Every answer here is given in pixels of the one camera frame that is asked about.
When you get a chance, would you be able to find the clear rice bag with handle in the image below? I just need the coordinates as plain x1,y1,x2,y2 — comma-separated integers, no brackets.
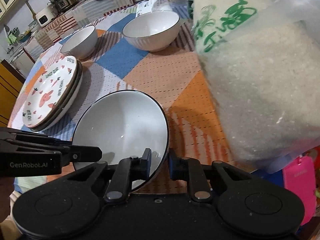
193,0,319,173

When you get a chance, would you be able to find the checkered colourful tablecloth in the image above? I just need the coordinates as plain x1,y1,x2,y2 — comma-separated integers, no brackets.
7,3,241,194

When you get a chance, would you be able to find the white rice cooker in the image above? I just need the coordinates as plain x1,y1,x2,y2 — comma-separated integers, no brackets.
36,4,59,27

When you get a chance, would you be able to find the large white sunshine plate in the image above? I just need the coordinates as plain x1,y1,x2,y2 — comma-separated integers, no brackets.
32,65,84,133

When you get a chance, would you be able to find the white tissue box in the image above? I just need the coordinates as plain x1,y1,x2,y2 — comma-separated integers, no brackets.
136,0,172,17

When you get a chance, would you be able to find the yellow wooden chair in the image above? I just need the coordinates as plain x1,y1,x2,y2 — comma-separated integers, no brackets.
0,60,25,127

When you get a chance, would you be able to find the white bowl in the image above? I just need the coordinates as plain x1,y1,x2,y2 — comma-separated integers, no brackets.
121,10,180,52
72,90,170,191

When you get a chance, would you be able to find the pink rabbit carrot plate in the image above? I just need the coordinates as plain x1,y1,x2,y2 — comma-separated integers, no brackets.
22,56,77,128

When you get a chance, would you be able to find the white bowl table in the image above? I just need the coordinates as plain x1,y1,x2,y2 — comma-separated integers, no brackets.
60,26,98,60

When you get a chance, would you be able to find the striped patchwork counter cloth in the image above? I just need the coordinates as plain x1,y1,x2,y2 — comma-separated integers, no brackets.
23,0,134,60

